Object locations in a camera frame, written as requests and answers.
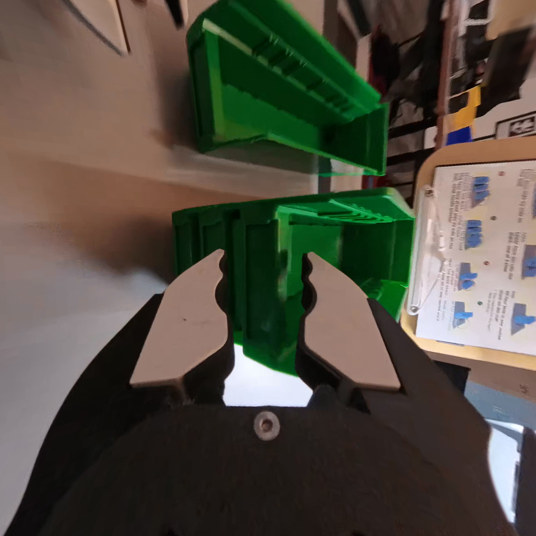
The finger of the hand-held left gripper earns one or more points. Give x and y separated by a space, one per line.
178 12
104 21

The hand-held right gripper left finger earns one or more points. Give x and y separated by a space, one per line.
184 335

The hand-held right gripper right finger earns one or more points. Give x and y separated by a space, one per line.
347 335

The clear page holder bar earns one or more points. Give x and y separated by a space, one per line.
423 251

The white instruction sheet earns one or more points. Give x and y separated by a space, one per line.
502 234

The blue plastic bin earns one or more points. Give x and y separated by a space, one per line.
458 136

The black and white marker poster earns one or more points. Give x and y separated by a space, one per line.
519 125

